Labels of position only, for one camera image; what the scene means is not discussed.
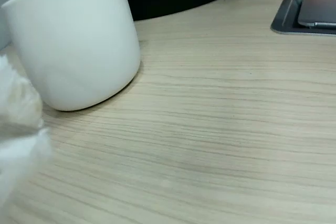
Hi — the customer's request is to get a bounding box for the grey desk cable box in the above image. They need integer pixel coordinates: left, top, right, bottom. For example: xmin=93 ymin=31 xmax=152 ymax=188
xmin=270 ymin=0 xmax=336 ymax=36

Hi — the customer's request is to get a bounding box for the white mug with black handle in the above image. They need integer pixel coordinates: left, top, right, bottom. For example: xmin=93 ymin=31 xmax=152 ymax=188
xmin=1 ymin=0 xmax=142 ymax=112

